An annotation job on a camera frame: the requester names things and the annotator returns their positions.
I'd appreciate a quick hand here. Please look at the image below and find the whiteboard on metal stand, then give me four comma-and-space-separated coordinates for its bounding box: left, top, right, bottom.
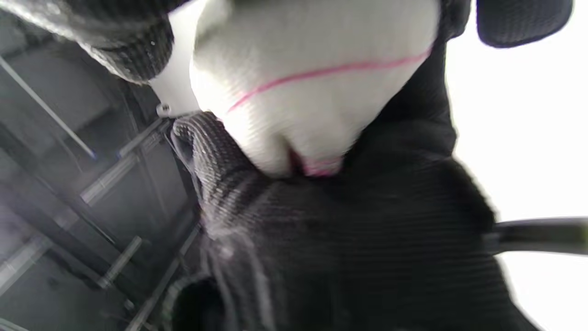
0, 9, 205, 331

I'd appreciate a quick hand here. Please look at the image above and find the person's right hand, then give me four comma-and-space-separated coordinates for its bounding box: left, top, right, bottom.
161, 0, 545, 331

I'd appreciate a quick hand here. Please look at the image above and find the black cable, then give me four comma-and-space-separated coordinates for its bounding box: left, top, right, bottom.
485, 217, 588, 256

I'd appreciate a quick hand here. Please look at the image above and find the person's left hand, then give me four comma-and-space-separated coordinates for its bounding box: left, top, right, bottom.
0, 0, 575, 86

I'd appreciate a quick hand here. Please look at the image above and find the white pink-edged dish cloth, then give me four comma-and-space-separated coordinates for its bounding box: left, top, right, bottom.
190, 0, 442, 179

